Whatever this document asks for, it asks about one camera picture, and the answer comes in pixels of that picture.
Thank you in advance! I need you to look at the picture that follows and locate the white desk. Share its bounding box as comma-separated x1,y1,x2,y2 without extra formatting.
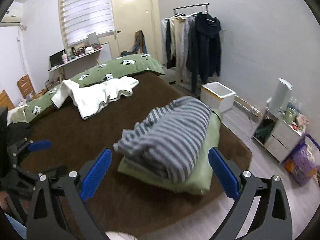
49,47,103,85

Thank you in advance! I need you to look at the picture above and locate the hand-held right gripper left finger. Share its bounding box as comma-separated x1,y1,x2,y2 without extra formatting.
26,148,112,240

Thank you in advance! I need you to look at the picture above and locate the green fleece pillow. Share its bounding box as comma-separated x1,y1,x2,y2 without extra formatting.
7,105,28,125

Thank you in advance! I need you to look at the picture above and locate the green pitcher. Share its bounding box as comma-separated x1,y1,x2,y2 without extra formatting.
285,108,296,124

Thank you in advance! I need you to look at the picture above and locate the white air conditioner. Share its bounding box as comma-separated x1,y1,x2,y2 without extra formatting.
0,1,24,28

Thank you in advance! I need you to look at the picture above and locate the white drawer cabinet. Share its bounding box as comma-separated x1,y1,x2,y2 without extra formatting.
251,97,307,162

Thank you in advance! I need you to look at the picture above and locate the black garment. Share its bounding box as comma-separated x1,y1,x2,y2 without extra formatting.
7,121,33,143

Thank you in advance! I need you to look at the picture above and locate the light green garment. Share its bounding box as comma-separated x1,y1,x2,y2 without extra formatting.
117,109,222,195

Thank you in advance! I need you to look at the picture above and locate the grey hanging garment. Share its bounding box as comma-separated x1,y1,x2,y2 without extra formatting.
181,14,198,80

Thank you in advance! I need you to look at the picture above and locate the white window blind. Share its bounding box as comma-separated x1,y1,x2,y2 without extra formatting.
59,0,115,47

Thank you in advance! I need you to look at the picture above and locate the purple printed bag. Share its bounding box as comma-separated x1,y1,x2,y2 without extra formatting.
284,134,320,187

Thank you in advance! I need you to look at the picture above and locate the white desk mirror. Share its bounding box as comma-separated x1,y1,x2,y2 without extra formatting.
87,32,98,46

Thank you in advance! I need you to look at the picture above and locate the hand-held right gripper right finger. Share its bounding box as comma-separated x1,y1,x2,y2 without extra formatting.
208,147,293,240

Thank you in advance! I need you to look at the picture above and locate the beige hanging coat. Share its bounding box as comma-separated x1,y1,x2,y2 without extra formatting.
171,15,192,83

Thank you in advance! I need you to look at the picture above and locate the metal clothes rack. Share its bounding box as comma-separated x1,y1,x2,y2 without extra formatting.
173,3,210,85

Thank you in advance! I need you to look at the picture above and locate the black laptop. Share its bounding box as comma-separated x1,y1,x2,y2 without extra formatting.
49,50,66,68

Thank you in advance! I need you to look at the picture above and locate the wooden headboard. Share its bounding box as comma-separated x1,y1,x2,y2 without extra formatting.
0,89,15,110

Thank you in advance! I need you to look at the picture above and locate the wooden chair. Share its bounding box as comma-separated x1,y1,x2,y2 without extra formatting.
17,74,36,98
121,30,148,57

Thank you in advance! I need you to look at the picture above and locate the grey striped hoodie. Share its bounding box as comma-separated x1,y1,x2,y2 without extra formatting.
113,96,213,183

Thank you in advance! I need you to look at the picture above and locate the black hanging jacket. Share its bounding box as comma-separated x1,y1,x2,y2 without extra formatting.
166,17,177,68

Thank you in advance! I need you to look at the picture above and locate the cluster of cosmetic bottles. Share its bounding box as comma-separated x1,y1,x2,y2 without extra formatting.
71,44,103,55

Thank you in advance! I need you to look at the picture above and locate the cream door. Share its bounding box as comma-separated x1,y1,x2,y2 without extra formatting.
111,0,158,60

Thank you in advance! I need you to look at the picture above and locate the white fleece garment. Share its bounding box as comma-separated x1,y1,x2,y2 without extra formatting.
51,76,139,120

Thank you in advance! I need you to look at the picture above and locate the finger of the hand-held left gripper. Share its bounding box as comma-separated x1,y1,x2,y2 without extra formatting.
7,137,52,162
15,164,68,180

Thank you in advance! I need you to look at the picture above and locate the white storage box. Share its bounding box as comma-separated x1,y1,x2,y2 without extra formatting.
201,81,237,113

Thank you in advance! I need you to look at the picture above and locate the green panda print blanket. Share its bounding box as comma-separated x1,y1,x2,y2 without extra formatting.
24,53,166,123

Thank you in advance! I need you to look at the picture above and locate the white air purifier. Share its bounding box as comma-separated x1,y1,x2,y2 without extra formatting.
270,78,293,115

